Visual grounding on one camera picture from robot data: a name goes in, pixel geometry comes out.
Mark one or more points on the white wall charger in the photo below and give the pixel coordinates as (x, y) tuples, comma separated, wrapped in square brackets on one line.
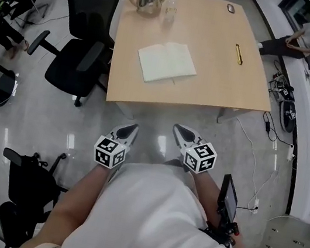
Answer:
[(290, 151)]

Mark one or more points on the person's left forearm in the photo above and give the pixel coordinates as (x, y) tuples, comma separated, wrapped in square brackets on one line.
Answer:
[(77, 195)]

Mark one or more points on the small black monitor on rig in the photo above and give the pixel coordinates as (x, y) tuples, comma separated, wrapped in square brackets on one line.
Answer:
[(228, 201)]

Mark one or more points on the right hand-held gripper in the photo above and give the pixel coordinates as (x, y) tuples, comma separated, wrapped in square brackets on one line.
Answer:
[(199, 158)]

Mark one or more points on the white notebook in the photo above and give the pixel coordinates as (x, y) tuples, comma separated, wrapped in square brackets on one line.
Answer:
[(165, 63)]

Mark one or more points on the black mesh office chair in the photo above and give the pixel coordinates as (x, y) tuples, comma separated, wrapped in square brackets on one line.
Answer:
[(82, 39)]

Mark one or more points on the person's white shirt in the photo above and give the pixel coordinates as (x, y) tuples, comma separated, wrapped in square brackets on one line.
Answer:
[(149, 223)]

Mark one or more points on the person's right forearm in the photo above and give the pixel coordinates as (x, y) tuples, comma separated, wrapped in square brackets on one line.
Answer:
[(205, 194)]

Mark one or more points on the grey computer mouse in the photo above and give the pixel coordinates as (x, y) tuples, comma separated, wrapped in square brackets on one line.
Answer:
[(231, 8)]

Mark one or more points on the clear plastic bottle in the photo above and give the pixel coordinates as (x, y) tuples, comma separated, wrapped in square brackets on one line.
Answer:
[(171, 9)]

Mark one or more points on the black folding wheeled chair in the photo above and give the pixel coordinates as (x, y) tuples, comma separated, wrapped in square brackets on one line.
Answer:
[(28, 187)]

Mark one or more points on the white power strip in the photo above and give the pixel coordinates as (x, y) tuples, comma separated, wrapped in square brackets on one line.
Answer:
[(255, 206)]

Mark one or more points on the black round device with wheel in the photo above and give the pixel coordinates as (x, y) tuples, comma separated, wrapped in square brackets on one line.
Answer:
[(288, 111)]

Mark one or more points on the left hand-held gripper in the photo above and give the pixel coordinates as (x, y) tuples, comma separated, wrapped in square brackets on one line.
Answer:
[(109, 152)]

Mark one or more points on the black power adapter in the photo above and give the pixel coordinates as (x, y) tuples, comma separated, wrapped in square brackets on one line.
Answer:
[(267, 126)]

